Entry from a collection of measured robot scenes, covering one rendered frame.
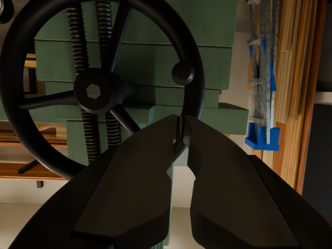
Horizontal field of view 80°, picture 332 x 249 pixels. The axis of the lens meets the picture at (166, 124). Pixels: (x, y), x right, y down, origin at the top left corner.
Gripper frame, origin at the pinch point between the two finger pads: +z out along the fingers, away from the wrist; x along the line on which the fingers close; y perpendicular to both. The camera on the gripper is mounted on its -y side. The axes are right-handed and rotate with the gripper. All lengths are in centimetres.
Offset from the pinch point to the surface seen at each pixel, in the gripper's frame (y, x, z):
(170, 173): 56, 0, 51
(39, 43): 2.5, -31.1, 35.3
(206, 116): 15.7, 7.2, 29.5
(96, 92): 4.0, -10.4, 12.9
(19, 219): 256, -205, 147
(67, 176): 16.0, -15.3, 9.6
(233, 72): 76, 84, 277
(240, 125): 17.1, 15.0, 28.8
